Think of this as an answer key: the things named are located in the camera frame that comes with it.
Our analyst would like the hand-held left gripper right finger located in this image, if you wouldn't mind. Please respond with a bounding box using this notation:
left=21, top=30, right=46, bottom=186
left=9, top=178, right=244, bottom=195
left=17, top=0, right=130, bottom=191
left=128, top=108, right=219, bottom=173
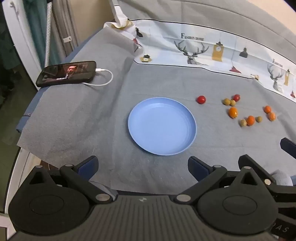
left=174, top=156, right=269, bottom=204

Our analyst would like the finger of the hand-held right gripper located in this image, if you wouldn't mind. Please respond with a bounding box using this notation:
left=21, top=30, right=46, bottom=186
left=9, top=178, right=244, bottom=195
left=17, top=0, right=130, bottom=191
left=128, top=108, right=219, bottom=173
left=238, top=155, right=278, bottom=188
left=280, top=138, right=296, bottom=160

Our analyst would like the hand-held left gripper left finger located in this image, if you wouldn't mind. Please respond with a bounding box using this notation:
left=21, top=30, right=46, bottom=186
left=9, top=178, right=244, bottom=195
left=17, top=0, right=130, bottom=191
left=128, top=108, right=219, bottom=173
left=22, top=156, right=114, bottom=205

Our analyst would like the blue plastic plate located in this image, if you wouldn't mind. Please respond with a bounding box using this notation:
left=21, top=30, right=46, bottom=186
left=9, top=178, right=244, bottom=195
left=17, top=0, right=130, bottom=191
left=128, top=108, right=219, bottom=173
left=128, top=97, right=197, bottom=156

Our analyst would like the blue bed sheet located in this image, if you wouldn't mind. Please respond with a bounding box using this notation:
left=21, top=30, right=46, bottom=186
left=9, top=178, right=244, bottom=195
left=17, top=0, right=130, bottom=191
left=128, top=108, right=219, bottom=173
left=16, top=30, right=104, bottom=133

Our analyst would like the black smartphone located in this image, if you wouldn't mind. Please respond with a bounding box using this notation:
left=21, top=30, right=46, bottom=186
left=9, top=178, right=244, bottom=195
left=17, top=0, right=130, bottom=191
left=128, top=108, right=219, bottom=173
left=36, top=61, right=97, bottom=88

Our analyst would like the white deer printed cloth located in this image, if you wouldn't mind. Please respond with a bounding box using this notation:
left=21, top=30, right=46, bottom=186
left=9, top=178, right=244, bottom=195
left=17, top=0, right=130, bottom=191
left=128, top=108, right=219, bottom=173
left=103, top=0, right=296, bottom=103

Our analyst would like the black and white patterned pole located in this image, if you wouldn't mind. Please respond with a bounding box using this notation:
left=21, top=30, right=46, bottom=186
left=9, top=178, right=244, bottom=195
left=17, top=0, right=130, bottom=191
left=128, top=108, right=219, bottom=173
left=44, top=2, right=55, bottom=67

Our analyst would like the grey curtain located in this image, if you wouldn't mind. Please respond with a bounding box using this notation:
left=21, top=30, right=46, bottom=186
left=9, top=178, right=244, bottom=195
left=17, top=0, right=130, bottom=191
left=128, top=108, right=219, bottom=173
left=52, top=0, right=81, bottom=56

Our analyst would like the teal hanging cloth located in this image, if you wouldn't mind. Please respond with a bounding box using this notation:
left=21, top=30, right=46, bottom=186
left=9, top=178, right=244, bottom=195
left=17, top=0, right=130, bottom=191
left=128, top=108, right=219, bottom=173
left=30, top=0, right=60, bottom=65

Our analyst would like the grey quilt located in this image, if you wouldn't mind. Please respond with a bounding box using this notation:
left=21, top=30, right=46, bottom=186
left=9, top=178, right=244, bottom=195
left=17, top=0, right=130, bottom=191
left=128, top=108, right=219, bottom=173
left=120, top=0, right=296, bottom=67

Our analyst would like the white charging cable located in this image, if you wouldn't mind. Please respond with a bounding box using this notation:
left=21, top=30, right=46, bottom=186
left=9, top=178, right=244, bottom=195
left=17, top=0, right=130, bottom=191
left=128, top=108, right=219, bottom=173
left=83, top=68, right=113, bottom=87

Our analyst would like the white door frame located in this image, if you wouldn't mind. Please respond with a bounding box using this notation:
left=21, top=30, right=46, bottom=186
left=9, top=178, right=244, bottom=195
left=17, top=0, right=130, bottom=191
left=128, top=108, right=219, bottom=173
left=0, top=0, right=49, bottom=91

